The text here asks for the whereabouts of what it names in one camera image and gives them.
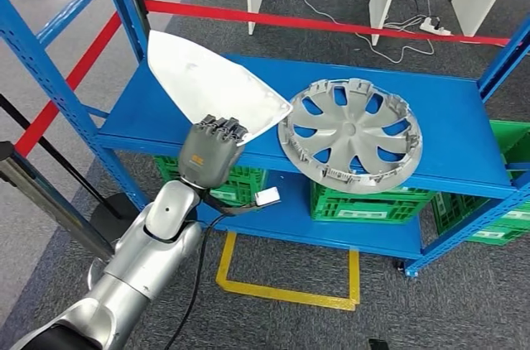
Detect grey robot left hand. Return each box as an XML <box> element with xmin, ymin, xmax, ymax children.
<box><xmin>177</xmin><ymin>114</ymin><xmax>249</xmax><ymax>190</ymax></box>

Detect white triangular panel part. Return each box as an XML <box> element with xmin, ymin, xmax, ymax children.
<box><xmin>147</xmin><ymin>29</ymin><xmax>294</xmax><ymax>146</ymax></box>

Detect blue metal shelf rack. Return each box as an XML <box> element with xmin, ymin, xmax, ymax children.
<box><xmin>0</xmin><ymin>0</ymin><xmax>530</xmax><ymax>278</ymax></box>

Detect green plastic crate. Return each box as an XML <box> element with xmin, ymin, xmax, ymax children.
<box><xmin>467</xmin><ymin>225</ymin><xmax>530</xmax><ymax>248</ymax></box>
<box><xmin>310</xmin><ymin>180</ymin><xmax>436</xmax><ymax>227</ymax></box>
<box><xmin>430</xmin><ymin>118</ymin><xmax>530</xmax><ymax>242</ymax></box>
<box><xmin>154</xmin><ymin>156</ymin><xmax>270</xmax><ymax>207</ymax></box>

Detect thin black pole with base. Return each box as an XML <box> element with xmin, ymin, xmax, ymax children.
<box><xmin>0</xmin><ymin>93</ymin><xmax>143</xmax><ymax>240</ymax></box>

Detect silver wheel hubcap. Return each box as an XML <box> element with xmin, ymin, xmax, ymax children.
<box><xmin>277</xmin><ymin>77</ymin><xmax>424</xmax><ymax>196</ymax></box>

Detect white power strip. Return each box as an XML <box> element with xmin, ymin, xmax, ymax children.
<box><xmin>419</xmin><ymin>16</ymin><xmax>452</xmax><ymax>37</ymax></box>

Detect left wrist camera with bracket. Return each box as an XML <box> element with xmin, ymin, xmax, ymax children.
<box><xmin>202</xmin><ymin>187</ymin><xmax>282</xmax><ymax>218</ymax></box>

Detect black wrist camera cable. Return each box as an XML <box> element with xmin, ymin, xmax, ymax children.
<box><xmin>163</xmin><ymin>214</ymin><xmax>226</xmax><ymax>350</ymax></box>

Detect black-topped stanchion post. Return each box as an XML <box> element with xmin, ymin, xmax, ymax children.
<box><xmin>127</xmin><ymin>0</ymin><xmax>151</xmax><ymax>58</ymax></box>

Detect white cable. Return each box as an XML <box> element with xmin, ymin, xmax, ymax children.
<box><xmin>285</xmin><ymin>0</ymin><xmax>436</xmax><ymax>65</ymax></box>

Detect steel stanchion post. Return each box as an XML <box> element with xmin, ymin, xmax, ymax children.
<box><xmin>0</xmin><ymin>141</ymin><xmax>118</xmax><ymax>291</ymax></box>

